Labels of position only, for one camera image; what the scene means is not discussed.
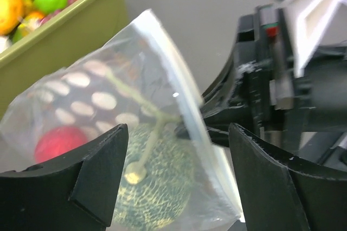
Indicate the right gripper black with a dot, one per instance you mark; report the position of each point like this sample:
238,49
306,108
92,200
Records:
282,107

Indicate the fake red fruit in bag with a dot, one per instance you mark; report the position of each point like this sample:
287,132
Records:
58,141

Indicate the polka dot zip top bag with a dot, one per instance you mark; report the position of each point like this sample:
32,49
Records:
138,78

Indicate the fake orange mango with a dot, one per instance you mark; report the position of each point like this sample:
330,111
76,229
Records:
11,13

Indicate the green plastic bin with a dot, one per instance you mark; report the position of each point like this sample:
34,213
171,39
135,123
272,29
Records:
78,30

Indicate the fake green melon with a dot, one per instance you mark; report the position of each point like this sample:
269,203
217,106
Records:
160,198

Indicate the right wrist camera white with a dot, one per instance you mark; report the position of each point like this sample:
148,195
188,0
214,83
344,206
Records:
307,21

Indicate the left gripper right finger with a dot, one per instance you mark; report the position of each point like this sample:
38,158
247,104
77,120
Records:
281,191

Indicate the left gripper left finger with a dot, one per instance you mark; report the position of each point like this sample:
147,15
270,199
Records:
74,191

